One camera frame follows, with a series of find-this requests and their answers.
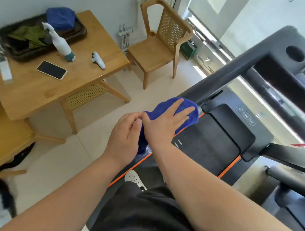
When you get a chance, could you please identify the person's right hand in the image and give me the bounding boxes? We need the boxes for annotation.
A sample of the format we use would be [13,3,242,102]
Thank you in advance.
[142,98,196,149]

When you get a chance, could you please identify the person's left hand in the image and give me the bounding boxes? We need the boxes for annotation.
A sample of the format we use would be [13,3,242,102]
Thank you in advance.
[104,112,143,165]

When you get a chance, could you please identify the blue cleaning cloth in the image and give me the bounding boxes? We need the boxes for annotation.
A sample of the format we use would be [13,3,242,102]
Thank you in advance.
[137,96,200,155]

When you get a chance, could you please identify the person's right forearm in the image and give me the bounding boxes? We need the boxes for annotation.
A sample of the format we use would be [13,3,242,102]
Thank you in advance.
[150,140,294,231]

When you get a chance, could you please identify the person's left forearm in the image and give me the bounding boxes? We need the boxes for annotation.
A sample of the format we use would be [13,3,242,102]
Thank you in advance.
[0,151,135,231]

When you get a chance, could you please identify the black treadmill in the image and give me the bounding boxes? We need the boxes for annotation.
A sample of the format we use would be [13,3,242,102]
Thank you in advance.
[86,25,305,231]

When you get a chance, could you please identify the white shoe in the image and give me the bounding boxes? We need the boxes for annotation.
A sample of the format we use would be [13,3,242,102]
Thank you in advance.
[124,169,147,191]

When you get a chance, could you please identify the green box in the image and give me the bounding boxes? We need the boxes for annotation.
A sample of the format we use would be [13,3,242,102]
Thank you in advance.
[180,40,198,60]

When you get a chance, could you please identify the wooden rattan chair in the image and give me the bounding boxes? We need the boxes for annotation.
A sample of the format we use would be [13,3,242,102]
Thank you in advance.
[127,0,194,90]

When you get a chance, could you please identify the white handheld controller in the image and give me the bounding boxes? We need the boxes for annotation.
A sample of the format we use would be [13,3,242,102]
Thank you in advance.
[91,51,106,70]

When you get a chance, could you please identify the black shorts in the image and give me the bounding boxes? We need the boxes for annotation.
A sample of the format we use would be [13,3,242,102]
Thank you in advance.
[91,182,194,231]

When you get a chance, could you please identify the white radiator pipes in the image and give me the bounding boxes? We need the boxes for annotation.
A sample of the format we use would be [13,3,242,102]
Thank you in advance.
[118,23,139,56]

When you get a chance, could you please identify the wooden table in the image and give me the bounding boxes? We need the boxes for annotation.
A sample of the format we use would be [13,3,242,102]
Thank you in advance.
[0,10,131,135]

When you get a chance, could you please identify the black smartphone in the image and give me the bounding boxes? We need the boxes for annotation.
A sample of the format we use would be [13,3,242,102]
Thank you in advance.
[36,60,68,80]

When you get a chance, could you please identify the white spray bottle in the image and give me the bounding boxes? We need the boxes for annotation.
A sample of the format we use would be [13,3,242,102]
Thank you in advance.
[42,22,76,63]

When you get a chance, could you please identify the black garment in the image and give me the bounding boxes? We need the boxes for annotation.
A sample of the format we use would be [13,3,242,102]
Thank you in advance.
[0,142,36,172]

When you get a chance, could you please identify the wooden bench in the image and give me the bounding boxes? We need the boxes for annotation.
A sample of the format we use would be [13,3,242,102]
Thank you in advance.
[0,103,66,178]

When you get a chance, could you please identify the folded blue towel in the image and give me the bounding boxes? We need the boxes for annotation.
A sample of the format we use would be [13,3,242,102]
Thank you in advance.
[46,7,76,31]

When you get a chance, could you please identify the black tray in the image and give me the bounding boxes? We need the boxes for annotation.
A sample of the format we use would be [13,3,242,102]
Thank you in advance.
[0,13,87,63]

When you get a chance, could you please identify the green leaves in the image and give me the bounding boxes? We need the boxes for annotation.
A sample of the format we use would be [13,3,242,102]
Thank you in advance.
[7,25,49,49]

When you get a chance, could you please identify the white rectangular object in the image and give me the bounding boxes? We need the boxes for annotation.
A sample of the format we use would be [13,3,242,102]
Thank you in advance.
[0,45,13,84]

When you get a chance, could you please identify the black furry cloth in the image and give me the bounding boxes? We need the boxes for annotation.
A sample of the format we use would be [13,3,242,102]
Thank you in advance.
[0,178,17,218]

